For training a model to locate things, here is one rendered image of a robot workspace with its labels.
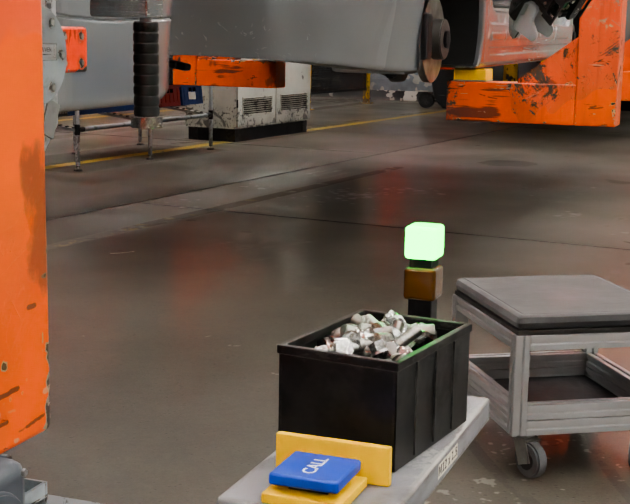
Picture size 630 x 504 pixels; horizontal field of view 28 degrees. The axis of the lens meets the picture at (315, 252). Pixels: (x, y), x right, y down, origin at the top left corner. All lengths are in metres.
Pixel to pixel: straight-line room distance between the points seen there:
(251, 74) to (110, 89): 5.28
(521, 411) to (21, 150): 1.61
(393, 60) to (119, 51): 2.04
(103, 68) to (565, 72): 3.08
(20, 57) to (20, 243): 0.16
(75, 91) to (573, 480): 1.25
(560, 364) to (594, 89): 2.26
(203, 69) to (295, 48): 3.59
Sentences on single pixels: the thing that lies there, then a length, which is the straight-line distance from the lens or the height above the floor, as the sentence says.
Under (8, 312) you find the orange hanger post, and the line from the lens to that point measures 1.12.
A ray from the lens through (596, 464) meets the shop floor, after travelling 2.72.
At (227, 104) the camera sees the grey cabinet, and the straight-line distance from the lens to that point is 9.67.
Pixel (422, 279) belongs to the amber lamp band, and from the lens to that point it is 1.50.
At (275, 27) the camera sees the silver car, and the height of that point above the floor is 0.88.
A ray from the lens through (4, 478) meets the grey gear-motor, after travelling 1.46.
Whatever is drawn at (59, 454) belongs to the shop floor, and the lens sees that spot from 2.71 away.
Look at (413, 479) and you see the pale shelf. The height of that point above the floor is 0.45.
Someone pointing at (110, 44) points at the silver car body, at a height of 0.85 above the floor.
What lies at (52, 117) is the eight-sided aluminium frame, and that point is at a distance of 1.95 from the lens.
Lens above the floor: 0.89
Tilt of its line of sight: 10 degrees down
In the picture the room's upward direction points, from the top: 1 degrees clockwise
